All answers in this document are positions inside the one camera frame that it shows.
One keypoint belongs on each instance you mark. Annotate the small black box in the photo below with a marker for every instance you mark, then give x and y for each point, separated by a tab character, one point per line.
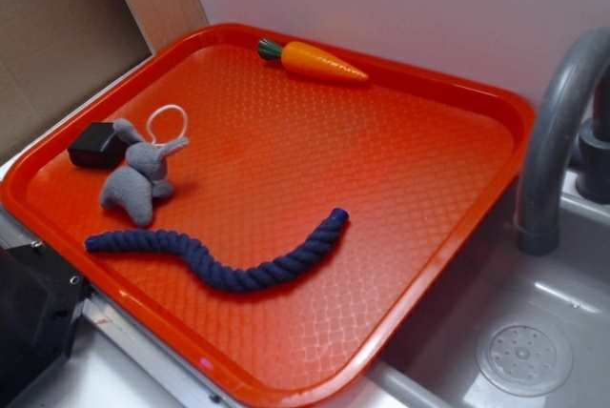
97	147

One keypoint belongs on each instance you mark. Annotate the orange plastic tray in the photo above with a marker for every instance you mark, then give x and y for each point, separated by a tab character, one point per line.
416	158

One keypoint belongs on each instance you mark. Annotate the brown cardboard panel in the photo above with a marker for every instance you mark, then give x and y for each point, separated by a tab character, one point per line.
56	54

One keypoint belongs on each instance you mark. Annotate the grey toy sink basin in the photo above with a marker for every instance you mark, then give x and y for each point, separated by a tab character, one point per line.
503	329

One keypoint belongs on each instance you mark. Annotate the dark grey faucet knob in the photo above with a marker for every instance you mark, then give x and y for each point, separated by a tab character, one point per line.
593	182

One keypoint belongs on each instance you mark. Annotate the orange toy carrot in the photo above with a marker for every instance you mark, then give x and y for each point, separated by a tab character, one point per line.
304	59

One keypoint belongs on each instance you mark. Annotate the grey plush bunny toy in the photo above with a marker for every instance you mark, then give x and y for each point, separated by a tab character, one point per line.
142	181

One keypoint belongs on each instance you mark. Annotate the grey curved faucet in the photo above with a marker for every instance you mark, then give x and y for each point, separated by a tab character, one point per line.
554	141

